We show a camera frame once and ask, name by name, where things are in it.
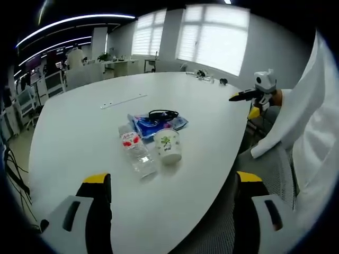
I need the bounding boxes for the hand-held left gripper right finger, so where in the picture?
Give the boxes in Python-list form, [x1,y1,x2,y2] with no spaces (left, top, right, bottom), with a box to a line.
[232,171,297,254]

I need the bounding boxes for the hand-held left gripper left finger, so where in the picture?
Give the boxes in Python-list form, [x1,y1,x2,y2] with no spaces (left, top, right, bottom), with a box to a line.
[39,172,113,254]

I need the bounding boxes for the black sunglasses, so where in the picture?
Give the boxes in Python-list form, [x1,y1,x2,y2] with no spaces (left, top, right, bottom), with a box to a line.
[148,108,180,122]

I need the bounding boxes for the clear plastic water bottle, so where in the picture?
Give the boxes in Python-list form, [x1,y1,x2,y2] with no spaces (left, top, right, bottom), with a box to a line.
[117,124,157,179]

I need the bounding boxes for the white paper cup green print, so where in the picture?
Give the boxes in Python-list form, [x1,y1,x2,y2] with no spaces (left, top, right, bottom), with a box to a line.
[153,128,183,165]

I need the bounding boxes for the blue plastic packet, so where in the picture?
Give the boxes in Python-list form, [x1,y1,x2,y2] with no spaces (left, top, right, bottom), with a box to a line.
[127,112,190,144]

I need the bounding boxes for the small clutter of clear items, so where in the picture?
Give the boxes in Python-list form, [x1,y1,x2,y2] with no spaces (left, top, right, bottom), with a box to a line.
[185,68,216,83]

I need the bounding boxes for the person's right hand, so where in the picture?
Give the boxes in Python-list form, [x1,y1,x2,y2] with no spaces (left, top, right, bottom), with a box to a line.
[271,89,284,106]

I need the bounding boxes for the grey mesh office chair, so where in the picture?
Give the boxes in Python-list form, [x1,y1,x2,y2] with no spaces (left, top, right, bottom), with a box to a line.
[232,105,301,254]

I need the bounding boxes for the window with white blinds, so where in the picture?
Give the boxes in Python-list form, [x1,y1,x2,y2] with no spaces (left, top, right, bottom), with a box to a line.
[175,4,251,77]
[131,7,167,57]

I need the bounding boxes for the person's white coat torso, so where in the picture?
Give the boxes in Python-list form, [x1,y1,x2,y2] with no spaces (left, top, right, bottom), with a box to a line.
[290,29,339,240]

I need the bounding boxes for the white table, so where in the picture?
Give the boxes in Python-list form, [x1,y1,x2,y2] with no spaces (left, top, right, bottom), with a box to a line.
[27,71,252,254]

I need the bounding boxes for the white flat strip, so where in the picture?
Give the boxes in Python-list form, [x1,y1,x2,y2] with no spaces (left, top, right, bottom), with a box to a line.
[100,94,148,110]

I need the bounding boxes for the white office chair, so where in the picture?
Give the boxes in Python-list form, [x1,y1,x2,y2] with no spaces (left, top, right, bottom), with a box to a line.
[15,88,40,130]

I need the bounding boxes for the white background desk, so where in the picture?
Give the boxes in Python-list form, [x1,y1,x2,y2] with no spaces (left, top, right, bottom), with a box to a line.
[103,58,139,78]

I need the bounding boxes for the black floor cables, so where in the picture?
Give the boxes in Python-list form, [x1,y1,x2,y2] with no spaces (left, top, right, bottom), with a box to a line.
[0,140,46,235]

